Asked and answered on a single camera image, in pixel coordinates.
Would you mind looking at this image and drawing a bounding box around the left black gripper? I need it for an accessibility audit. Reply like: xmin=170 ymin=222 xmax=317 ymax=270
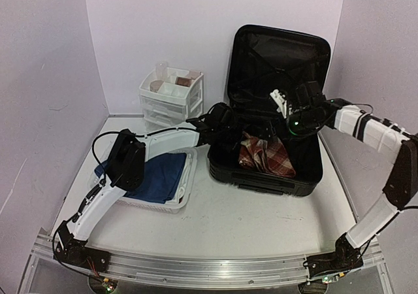
xmin=216 ymin=122 xmax=248 ymax=154

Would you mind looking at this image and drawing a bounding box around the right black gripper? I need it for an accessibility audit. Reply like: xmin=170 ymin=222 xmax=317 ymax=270
xmin=257 ymin=108 xmax=323 ymax=144

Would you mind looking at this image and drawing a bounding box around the red plaid garment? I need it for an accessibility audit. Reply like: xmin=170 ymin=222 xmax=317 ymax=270
xmin=238 ymin=132 xmax=296 ymax=178

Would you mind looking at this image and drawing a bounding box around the black ribbed hard-shell suitcase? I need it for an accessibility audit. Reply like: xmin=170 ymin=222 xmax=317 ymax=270
xmin=208 ymin=24 xmax=331 ymax=197

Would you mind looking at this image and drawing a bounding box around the small pink square box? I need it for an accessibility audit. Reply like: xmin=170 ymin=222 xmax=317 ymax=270
xmin=185 ymin=70 xmax=201 ymax=80

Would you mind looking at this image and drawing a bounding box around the square bronze compact case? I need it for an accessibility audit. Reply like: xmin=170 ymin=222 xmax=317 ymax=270
xmin=175 ymin=76 xmax=193 ymax=87

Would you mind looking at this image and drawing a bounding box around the white plastic drawer organizer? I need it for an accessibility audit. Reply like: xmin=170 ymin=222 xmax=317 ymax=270
xmin=138 ymin=66 xmax=204 ymax=129

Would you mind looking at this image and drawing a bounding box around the white perforated plastic basket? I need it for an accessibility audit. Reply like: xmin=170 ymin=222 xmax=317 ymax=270
xmin=87 ymin=145 xmax=199 ymax=216

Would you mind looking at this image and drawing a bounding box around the navy blue garment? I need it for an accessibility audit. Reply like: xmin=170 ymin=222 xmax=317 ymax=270
xmin=94 ymin=152 xmax=187 ymax=205

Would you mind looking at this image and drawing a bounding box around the octagonal beige powder jar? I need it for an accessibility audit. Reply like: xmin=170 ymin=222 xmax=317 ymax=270
xmin=150 ymin=80 xmax=164 ymax=93

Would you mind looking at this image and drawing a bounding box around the translucent pink cylindrical container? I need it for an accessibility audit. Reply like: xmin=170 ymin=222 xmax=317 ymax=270
xmin=155 ymin=61 xmax=168 ymax=81

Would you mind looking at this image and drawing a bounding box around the white garment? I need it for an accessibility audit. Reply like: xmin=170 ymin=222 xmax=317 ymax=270
xmin=174 ymin=154 xmax=193 ymax=203

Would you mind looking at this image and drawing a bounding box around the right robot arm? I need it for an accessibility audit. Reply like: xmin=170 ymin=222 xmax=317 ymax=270
xmin=270 ymin=82 xmax=417 ymax=281

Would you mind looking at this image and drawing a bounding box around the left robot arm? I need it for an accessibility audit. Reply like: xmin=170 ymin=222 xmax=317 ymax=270
xmin=52 ymin=103 xmax=237 ymax=272

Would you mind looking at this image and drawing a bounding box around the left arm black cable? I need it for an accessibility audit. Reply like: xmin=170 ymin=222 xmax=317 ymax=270
xmin=52 ymin=130 xmax=151 ymax=242

